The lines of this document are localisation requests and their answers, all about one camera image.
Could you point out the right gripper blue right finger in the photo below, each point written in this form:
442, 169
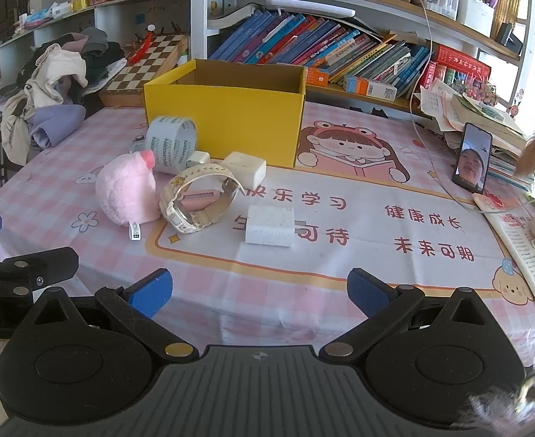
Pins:
372, 295

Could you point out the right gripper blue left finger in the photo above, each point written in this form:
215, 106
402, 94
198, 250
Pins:
147, 295

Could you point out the cream pikachu wrist watch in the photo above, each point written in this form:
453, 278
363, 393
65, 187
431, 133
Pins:
191, 222

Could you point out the pink utility knife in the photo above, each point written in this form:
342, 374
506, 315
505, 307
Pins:
198, 199

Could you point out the pink plush paw toy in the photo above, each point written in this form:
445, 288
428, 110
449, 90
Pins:
126, 191

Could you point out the white square charger block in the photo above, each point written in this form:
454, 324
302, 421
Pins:
270, 226

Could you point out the clear packing tape roll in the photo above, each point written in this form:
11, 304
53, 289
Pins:
172, 140

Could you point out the white large power adapter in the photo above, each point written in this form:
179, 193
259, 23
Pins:
249, 170

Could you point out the pink cartoon table mat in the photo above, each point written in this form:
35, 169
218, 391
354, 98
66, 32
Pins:
273, 268

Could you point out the pile of clothes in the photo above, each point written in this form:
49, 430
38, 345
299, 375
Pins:
49, 104

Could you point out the small white charger plug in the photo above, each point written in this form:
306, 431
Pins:
197, 158

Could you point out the black smartphone standing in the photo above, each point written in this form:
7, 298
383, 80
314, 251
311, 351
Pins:
471, 168

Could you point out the wooden chess board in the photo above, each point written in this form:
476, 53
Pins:
126, 88

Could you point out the stack of papers and books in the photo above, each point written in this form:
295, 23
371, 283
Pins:
452, 112

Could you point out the yellow cardboard box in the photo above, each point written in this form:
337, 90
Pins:
253, 109

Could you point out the orange white box right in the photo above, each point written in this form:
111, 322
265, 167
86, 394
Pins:
372, 89

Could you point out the red tassel ornament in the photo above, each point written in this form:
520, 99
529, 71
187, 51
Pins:
143, 46

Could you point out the orange white usmile box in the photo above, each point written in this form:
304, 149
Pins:
316, 77

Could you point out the row of leaning books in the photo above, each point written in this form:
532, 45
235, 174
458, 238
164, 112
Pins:
339, 46

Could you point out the white shelf upright post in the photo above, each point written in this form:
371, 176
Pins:
198, 29

